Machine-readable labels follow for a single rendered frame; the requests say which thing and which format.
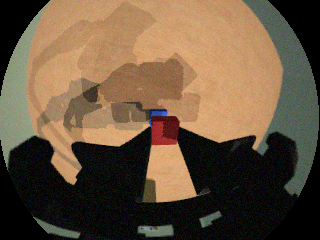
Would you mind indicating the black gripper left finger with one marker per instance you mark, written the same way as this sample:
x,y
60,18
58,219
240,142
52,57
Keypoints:
x,y
130,159

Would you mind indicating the blue block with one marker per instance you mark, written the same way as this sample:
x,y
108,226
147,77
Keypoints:
x,y
157,112

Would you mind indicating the red block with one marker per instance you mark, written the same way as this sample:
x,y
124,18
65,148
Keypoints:
x,y
164,130

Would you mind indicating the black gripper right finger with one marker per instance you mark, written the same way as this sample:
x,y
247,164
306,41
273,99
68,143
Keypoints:
x,y
205,158

